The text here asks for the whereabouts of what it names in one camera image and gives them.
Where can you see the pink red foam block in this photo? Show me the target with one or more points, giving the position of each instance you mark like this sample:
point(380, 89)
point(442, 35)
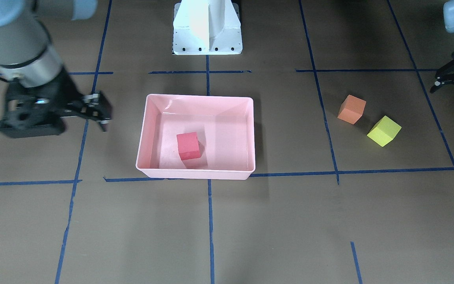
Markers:
point(188, 146)

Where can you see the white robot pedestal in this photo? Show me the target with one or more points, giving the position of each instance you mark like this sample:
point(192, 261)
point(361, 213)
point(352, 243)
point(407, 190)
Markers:
point(207, 27)

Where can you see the yellow foam block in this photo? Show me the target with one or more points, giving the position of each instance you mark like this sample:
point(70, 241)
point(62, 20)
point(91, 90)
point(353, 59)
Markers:
point(384, 131)

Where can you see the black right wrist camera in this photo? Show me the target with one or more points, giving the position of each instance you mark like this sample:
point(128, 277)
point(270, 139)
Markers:
point(22, 119)

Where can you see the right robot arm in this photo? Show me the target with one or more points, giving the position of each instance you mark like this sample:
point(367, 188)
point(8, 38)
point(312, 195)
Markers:
point(26, 47)

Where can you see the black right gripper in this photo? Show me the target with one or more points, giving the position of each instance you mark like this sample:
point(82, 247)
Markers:
point(66, 91)

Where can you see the orange foam block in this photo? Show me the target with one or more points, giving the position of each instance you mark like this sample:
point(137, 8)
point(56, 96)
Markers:
point(352, 109)

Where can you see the pink plastic bin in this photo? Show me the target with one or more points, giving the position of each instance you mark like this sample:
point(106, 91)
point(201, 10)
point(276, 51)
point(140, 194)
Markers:
point(224, 127)

